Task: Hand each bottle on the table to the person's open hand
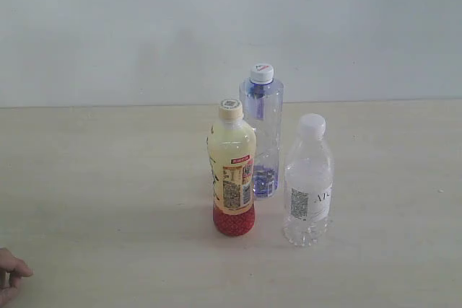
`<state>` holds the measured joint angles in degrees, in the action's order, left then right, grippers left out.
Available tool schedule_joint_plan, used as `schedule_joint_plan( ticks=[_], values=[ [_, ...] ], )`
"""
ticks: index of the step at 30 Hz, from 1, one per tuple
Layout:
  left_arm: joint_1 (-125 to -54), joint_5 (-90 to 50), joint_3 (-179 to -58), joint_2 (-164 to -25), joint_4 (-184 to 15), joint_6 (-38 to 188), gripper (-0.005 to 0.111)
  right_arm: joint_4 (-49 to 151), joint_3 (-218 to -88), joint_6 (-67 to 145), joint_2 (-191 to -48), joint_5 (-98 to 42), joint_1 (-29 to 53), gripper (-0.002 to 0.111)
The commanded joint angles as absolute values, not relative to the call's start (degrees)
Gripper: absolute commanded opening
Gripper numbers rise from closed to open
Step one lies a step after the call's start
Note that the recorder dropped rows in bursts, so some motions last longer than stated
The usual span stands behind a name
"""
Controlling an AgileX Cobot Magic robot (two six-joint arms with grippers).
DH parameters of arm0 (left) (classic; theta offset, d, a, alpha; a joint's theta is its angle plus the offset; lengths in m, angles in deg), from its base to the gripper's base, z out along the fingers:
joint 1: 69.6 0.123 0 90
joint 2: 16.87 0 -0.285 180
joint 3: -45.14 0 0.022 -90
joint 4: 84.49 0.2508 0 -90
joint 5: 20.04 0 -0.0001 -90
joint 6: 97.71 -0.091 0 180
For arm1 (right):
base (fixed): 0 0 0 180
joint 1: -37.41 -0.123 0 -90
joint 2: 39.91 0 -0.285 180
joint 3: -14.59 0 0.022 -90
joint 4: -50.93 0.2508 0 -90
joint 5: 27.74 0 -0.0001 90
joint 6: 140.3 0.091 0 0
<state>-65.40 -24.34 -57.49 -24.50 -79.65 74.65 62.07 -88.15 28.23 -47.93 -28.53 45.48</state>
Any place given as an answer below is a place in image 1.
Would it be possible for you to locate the person's bare hand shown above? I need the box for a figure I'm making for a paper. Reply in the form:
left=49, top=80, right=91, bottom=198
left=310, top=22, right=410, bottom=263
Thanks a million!
left=0, top=247, right=33, bottom=307

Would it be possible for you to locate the yellow juice bottle red base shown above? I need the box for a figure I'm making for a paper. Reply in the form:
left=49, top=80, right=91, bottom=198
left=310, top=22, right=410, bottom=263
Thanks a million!
left=206, top=99, right=256, bottom=237

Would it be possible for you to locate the clear white-cap water bottle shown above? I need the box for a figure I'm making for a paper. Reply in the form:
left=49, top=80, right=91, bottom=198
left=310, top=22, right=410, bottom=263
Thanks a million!
left=283, top=113, right=334, bottom=247

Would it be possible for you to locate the clear blue-label water bottle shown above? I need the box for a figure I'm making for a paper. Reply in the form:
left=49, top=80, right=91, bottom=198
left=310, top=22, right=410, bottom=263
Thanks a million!
left=239, top=63, right=284, bottom=200

